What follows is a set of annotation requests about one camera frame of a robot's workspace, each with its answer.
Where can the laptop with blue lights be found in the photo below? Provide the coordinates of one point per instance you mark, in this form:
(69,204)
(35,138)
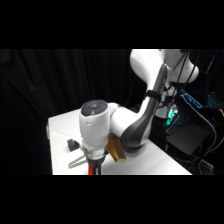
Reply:
(213,100)

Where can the black curtain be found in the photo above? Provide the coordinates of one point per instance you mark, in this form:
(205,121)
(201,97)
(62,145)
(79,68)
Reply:
(50,83)

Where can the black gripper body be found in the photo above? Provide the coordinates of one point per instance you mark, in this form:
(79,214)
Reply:
(98,166)

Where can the black equipment case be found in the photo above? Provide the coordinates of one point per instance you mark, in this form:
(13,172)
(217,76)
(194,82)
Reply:
(190,136)

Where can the brown wooden block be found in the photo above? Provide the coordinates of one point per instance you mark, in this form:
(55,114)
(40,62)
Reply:
(117,150)

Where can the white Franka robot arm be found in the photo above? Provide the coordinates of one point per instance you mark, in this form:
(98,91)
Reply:
(96,128)

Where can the red cube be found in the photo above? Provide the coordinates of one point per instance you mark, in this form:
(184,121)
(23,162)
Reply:
(90,170)

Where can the small black box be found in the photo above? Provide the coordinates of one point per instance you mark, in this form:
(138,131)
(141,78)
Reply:
(72,144)

